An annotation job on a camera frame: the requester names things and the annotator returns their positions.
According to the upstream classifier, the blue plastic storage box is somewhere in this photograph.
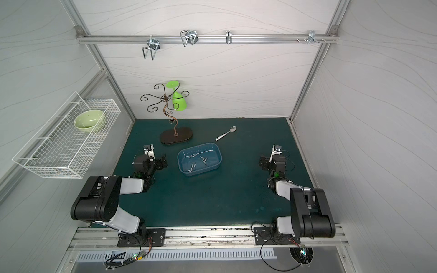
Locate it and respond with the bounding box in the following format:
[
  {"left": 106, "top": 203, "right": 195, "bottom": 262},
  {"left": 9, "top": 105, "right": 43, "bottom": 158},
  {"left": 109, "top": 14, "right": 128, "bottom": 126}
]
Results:
[{"left": 177, "top": 143, "right": 223, "bottom": 177}]

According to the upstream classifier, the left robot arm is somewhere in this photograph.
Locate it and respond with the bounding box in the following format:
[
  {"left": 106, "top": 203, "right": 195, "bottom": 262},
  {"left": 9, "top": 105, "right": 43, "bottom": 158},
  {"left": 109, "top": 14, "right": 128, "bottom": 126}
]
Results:
[{"left": 71, "top": 155, "right": 167, "bottom": 248}]

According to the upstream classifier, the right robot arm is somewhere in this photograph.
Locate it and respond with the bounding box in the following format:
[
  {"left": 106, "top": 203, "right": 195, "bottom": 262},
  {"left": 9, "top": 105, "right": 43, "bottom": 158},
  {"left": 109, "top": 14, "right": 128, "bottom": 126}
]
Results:
[{"left": 258, "top": 154, "right": 336, "bottom": 244}]

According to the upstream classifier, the brown metal cup stand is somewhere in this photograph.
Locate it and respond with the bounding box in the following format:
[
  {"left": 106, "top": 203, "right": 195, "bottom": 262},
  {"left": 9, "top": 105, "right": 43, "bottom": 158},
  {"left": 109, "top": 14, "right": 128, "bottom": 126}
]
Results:
[{"left": 140, "top": 83, "right": 193, "bottom": 145}]

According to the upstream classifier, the green plastic goblet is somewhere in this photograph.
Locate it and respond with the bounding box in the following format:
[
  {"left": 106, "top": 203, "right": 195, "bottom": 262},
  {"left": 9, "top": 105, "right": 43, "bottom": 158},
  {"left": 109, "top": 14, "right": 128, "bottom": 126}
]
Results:
[{"left": 166, "top": 80, "right": 190, "bottom": 111}]

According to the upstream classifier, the light green bowl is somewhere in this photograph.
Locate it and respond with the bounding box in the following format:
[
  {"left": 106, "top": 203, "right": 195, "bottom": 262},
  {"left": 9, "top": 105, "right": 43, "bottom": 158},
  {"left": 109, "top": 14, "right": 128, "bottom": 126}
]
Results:
[{"left": 74, "top": 110, "right": 105, "bottom": 133}]

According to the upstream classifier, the metal double hook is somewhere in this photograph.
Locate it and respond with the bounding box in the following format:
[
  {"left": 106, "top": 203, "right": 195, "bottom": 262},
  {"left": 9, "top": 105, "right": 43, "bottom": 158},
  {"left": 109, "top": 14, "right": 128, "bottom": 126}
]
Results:
[{"left": 142, "top": 37, "right": 160, "bottom": 60}]

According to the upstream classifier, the metal loop hook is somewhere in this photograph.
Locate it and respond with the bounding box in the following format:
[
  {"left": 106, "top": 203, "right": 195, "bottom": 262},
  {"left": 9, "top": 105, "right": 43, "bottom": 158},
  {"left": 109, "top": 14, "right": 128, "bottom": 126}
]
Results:
[{"left": 180, "top": 30, "right": 199, "bottom": 47}]

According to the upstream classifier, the small metal hook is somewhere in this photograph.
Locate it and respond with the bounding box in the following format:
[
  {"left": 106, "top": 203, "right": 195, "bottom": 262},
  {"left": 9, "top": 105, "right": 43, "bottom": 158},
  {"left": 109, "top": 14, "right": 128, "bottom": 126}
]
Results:
[{"left": 225, "top": 30, "right": 232, "bottom": 44}]

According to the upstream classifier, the metal pronged hook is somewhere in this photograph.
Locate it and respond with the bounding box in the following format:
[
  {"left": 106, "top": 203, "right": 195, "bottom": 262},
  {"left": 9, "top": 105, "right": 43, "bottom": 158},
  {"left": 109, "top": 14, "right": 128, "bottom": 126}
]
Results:
[{"left": 296, "top": 31, "right": 326, "bottom": 44}]

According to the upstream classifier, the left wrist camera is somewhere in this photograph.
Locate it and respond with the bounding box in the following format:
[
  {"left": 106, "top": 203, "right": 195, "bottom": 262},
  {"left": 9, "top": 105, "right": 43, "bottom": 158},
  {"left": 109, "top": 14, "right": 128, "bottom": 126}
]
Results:
[{"left": 143, "top": 144, "right": 155, "bottom": 158}]

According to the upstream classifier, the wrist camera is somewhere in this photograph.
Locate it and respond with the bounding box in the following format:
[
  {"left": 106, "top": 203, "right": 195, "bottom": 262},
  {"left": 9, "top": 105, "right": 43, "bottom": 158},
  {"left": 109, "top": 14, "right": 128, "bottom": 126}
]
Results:
[
  {"left": 269, "top": 145, "right": 282, "bottom": 163},
  {"left": 143, "top": 144, "right": 155, "bottom": 158}
]

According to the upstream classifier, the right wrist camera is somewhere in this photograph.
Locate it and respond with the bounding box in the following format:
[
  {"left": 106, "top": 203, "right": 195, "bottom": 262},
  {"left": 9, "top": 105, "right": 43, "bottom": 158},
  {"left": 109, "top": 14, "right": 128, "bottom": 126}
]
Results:
[{"left": 269, "top": 145, "right": 282, "bottom": 163}]

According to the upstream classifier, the metal spoon white handle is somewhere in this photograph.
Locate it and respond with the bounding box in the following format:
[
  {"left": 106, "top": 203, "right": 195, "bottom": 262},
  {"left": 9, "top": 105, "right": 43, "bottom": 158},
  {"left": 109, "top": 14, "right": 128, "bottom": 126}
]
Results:
[{"left": 215, "top": 126, "right": 237, "bottom": 141}]

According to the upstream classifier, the white wire basket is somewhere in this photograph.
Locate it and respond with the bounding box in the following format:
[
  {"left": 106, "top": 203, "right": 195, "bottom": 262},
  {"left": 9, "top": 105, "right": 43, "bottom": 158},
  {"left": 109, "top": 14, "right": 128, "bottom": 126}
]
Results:
[{"left": 13, "top": 92, "right": 121, "bottom": 179}]

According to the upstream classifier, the black cable right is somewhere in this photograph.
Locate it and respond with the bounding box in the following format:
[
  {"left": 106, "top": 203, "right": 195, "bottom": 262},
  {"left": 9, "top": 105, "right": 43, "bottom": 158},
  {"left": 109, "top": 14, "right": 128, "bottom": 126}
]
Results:
[{"left": 251, "top": 221, "right": 314, "bottom": 273}]

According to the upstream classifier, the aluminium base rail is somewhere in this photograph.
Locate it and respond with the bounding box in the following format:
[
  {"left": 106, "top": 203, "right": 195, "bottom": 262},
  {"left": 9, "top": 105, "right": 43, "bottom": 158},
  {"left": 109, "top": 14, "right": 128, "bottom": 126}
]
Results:
[{"left": 68, "top": 223, "right": 349, "bottom": 252}]

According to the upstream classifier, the black cable bundle left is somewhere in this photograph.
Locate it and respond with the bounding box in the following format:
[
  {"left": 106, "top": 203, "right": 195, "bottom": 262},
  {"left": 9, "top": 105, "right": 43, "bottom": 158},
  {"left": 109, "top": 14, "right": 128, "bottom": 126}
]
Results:
[{"left": 104, "top": 235, "right": 154, "bottom": 270}]

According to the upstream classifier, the aluminium top rail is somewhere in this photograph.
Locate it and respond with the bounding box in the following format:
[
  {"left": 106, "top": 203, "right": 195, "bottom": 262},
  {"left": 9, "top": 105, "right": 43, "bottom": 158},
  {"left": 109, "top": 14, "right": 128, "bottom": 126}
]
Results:
[{"left": 76, "top": 33, "right": 340, "bottom": 45}]

